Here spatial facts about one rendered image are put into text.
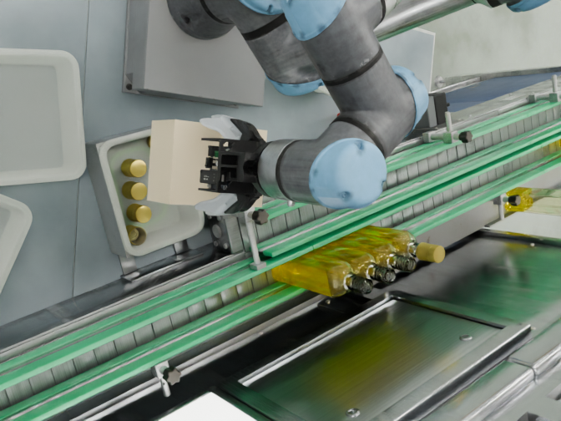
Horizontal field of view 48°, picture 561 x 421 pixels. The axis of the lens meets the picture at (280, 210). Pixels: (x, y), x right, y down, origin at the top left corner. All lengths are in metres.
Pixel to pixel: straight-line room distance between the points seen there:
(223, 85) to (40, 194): 0.40
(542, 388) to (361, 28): 0.66
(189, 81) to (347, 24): 0.60
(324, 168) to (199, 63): 0.63
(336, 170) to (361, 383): 0.54
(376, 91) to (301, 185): 0.13
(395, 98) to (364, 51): 0.07
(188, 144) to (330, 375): 0.48
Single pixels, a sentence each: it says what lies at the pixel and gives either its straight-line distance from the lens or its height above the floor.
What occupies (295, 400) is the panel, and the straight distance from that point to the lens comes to 1.10.
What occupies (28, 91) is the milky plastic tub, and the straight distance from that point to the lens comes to 1.24.
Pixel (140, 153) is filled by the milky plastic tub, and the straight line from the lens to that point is 1.28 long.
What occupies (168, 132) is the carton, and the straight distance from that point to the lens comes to 0.93.
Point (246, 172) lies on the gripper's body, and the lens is 0.77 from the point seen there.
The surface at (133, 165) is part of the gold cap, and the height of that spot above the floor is 0.81.
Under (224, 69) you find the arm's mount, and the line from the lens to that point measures 1.28.
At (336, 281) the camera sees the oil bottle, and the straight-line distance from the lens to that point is 1.17.
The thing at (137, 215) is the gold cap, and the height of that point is 0.81.
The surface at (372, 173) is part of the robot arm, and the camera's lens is 0.68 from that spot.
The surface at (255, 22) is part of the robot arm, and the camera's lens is 1.10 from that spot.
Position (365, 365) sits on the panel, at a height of 1.16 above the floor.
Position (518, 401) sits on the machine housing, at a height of 1.41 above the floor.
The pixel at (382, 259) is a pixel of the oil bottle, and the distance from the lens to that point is 1.24.
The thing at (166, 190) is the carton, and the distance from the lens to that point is 0.93.
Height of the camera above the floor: 1.94
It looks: 53 degrees down
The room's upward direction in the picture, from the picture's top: 99 degrees clockwise
